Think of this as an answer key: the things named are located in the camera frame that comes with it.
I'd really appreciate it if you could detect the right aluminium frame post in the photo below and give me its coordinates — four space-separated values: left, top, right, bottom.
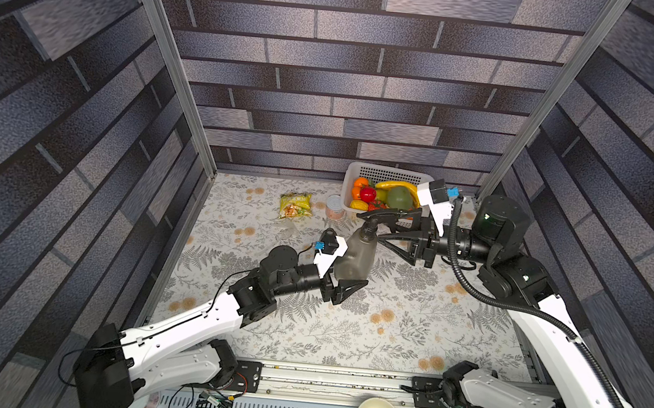
475 0 632 200

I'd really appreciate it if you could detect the left aluminium frame post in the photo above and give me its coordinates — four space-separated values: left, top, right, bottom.
142 0 217 179

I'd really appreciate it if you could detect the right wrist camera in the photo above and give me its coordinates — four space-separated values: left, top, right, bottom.
417 179 460 236

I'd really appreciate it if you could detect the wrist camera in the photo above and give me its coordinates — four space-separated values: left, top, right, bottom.
417 179 460 236
313 234 348 278

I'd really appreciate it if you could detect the aluminium frame post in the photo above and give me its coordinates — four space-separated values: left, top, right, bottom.
142 0 217 179
475 0 632 200

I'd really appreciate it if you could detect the yellow banana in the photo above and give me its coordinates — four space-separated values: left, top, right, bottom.
375 181 420 207

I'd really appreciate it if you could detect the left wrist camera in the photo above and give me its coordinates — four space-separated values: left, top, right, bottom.
313 234 348 278

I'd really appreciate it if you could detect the grey translucent spray bottle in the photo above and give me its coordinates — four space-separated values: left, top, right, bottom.
316 228 339 255
334 229 378 281

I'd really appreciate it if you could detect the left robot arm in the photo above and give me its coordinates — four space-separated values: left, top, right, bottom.
72 245 369 408

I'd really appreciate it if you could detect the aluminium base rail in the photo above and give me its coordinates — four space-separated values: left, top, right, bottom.
100 343 582 408

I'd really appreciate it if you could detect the green round fruit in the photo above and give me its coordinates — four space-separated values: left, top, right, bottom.
386 187 415 211

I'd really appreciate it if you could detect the black corrugated cable hose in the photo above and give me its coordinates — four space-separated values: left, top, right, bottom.
429 194 654 408

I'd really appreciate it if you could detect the red apple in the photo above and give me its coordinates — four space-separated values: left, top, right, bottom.
359 186 377 204

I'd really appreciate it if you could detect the yellow lemon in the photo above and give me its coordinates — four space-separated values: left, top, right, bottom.
350 199 368 211

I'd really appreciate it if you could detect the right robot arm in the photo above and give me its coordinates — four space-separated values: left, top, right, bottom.
359 184 634 408

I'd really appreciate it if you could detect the white plastic basket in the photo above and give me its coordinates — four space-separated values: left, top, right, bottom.
341 161 433 214

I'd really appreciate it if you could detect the yellow snack bag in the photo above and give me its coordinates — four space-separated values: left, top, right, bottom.
278 193 312 219

